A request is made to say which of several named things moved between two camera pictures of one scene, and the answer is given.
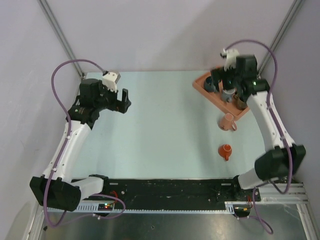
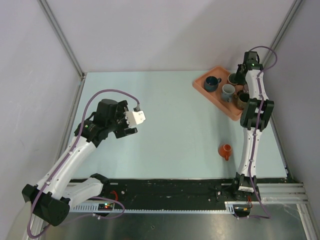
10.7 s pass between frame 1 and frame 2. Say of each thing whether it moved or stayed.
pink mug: moved
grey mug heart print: stayed
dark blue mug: stayed
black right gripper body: moved
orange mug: stayed
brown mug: stayed
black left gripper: moved
